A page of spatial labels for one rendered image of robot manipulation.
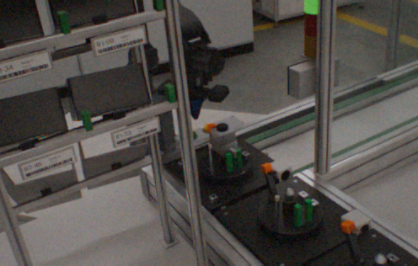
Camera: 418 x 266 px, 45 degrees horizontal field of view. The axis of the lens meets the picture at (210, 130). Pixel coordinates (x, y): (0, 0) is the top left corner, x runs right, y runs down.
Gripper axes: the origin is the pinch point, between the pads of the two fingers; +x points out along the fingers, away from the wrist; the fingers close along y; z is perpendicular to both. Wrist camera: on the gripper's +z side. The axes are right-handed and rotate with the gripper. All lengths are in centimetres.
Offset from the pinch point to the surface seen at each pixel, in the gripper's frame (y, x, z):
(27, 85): 236, 91, 158
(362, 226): -48, 10, -22
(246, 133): -9.6, 12.9, 11.7
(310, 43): -31.7, -21.4, -2.2
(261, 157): -19.1, 11.2, -1.7
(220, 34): 124, 85, 285
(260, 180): -22.4, 11.2, -11.5
